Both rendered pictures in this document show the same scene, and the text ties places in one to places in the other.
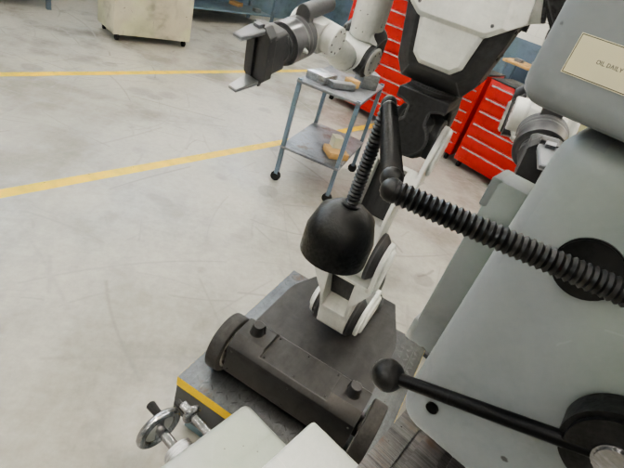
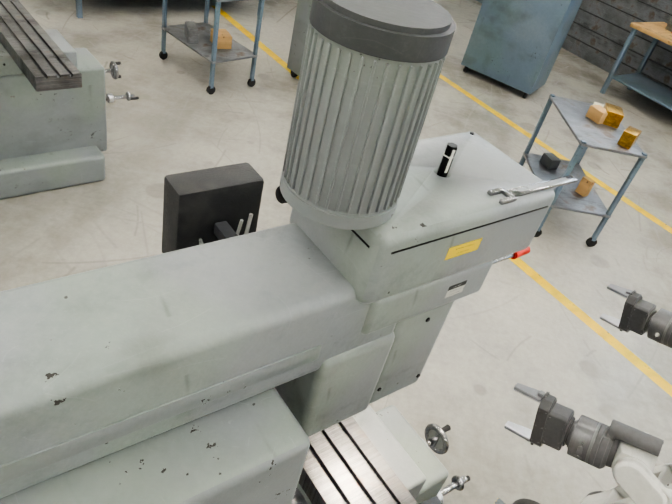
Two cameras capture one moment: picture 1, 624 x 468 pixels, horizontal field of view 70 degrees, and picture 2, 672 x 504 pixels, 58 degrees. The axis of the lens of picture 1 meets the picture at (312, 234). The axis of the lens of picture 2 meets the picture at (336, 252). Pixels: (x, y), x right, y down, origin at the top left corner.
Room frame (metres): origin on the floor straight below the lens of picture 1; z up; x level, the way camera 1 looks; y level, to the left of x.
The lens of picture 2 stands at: (0.46, -1.30, 2.44)
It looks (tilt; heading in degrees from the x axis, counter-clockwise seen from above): 38 degrees down; 105
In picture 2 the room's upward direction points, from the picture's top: 15 degrees clockwise
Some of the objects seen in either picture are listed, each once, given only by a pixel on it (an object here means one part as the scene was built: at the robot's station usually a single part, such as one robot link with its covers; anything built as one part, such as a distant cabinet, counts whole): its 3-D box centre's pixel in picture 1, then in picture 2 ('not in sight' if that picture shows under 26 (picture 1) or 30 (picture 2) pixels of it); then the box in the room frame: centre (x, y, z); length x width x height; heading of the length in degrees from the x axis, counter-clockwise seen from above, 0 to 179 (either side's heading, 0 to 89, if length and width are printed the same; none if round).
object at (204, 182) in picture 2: not in sight; (210, 214); (-0.10, -0.35, 1.62); 0.20 x 0.09 x 0.21; 59
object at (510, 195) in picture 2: not in sight; (536, 187); (0.52, -0.18, 1.89); 0.24 x 0.04 x 0.01; 58
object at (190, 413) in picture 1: (201, 424); (450, 487); (0.73, 0.13, 0.51); 0.22 x 0.06 x 0.06; 59
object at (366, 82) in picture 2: not in sight; (359, 108); (0.22, -0.47, 2.05); 0.20 x 0.20 x 0.32
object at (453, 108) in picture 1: (425, 116); not in sight; (1.25, -0.19, 1.37); 0.28 x 0.13 x 0.18; 162
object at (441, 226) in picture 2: not in sight; (424, 206); (0.34, -0.27, 1.81); 0.47 x 0.26 x 0.16; 59
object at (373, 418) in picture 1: (366, 431); not in sight; (0.89, -0.35, 0.50); 0.20 x 0.05 x 0.20; 162
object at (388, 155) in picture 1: (390, 141); not in sight; (0.30, -0.03, 1.58); 0.17 x 0.01 x 0.01; 2
